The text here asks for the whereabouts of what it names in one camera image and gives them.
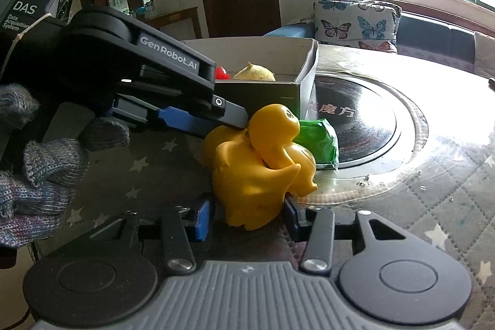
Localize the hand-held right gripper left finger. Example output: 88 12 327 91
83 199 213 274

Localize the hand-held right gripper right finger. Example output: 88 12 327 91
284 199 411 274

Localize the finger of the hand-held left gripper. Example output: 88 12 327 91
112 94 218 140
211 94 249 131

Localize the grey cardboard box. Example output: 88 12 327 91
179 37 320 119

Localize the yellow rubber duck toy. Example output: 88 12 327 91
202 103 320 232

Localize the person's left hand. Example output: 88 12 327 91
0 83 131 250

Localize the yellow lemon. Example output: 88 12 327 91
232 62 277 82

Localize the low wooden sideboard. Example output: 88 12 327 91
148 7 204 41

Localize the green snack packet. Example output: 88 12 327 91
293 118 341 171

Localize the blue cushion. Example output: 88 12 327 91
263 23 316 41

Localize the black round turntable disc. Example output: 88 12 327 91
309 73 399 165

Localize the clear glass turntable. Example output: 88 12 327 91
288 70 431 208

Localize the butterfly print pillow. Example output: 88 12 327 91
312 0 403 54

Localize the dark sofa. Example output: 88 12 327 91
395 10 495 79

